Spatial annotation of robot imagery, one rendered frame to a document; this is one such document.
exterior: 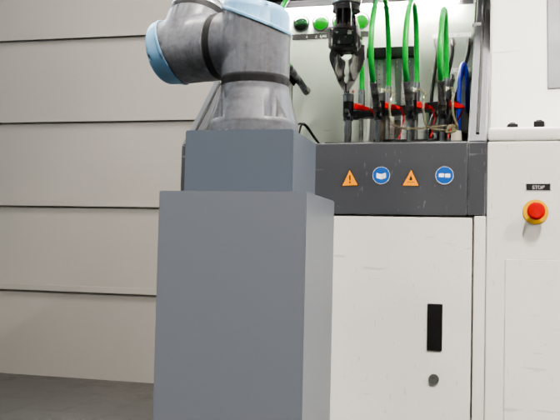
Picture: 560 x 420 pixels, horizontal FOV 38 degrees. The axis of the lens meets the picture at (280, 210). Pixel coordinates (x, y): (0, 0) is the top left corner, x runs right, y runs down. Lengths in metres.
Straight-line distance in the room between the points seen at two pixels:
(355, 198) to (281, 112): 0.51
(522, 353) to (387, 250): 0.35
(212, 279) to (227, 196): 0.13
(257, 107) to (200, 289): 0.31
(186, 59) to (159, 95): 2.85
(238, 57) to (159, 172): 2.89
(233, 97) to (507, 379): 0.85
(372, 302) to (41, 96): 3.09
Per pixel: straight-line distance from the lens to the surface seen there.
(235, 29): 1.36
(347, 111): 2.05
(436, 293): 1.77
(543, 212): 1.73
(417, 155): 1.78
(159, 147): 4.22
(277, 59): 1.35
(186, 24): 1.43
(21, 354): 4.58
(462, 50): 2.37
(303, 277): 1.22
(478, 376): 1.78
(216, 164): 1.29
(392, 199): 1.78
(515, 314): 1.77
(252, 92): 1.32
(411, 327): 1.78
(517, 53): 2.09
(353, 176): 1.80
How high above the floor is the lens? 0.72
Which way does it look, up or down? 3 degrees up
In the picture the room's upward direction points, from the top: 1 degrees clockwise
